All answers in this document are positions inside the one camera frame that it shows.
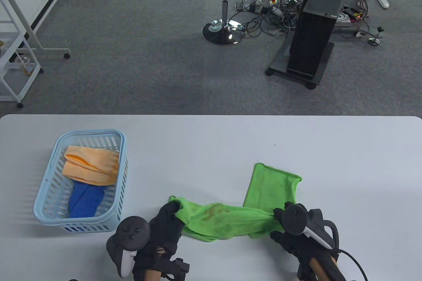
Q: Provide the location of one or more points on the person's left hand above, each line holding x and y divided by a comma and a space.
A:
163, 231

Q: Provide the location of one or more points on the person's right hand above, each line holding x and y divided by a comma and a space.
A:
296, 248

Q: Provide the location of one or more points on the green rectangular towel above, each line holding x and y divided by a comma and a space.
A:
263, 185

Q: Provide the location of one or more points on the person's left forearm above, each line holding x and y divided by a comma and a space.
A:
152, 276

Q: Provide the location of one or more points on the person's right forearm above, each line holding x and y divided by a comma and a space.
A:
324, 269

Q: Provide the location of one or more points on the blue towel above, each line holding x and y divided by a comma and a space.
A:
84, 200

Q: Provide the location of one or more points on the orange towel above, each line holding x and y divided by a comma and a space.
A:
89, 165

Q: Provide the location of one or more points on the black and white controller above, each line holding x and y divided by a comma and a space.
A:
295, 220
132, 231

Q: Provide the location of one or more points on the light blue plastic basket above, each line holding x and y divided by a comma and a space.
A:
79, 222

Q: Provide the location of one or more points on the black rolling cart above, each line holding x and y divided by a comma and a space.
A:
280, 62

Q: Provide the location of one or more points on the white shelf cart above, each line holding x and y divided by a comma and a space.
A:
6, 98

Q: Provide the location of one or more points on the black computer tower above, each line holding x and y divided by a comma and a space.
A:
313, 30

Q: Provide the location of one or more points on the grey power strip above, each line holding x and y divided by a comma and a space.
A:
249, 7

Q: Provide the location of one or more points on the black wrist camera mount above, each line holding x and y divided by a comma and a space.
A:
178, 266

